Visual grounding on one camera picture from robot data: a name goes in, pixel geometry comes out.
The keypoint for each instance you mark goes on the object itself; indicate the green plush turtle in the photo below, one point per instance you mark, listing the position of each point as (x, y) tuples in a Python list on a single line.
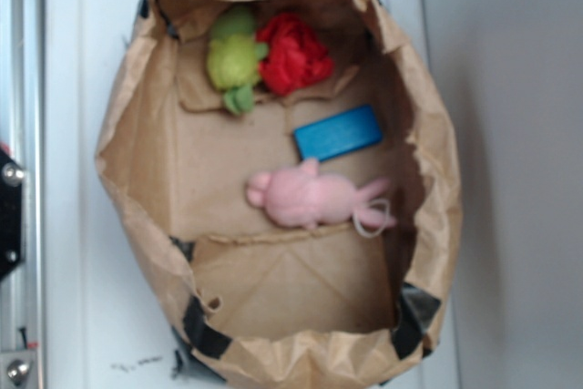
[(233, 58)]

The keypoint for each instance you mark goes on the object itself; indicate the aluminium frame rail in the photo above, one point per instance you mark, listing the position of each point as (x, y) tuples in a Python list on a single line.
[(23, 360)]

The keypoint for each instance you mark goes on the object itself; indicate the red crumpled cloth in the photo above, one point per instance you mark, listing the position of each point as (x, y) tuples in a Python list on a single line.
[(296, 57)]

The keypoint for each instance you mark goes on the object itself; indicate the brown paper bag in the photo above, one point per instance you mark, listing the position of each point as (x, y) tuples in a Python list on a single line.
[(257, 305)]

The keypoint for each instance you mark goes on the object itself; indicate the blue rectangular block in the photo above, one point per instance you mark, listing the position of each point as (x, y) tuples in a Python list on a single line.
[(338, 135)]

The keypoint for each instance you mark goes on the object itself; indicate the pink plush pig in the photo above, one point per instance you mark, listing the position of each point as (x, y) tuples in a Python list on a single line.
[(304, 196)]

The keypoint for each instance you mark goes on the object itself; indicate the black robot mount plate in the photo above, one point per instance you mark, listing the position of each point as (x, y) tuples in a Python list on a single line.
[(11, 210)]

